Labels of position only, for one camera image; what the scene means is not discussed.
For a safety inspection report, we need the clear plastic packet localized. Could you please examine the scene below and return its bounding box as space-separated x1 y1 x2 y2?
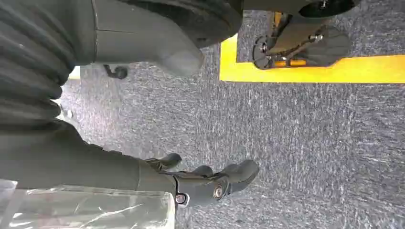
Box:
0 179 177 229

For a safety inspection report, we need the black robot foot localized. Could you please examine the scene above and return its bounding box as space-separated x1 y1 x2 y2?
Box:
252 25 352 71

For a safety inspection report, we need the black robot leg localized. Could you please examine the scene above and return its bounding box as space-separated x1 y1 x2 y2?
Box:
243 0 363 56

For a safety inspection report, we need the yellow floor tape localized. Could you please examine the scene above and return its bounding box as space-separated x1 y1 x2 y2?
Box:
219 34 405 84

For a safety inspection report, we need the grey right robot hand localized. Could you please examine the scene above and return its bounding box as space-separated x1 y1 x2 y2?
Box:
0 0 260 208

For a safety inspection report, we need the small black caster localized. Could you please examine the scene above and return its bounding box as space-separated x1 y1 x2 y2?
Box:
103 64 128 80

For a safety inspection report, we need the ribbed grey right arm sleeve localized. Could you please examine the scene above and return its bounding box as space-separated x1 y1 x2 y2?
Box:
0 0 96 131

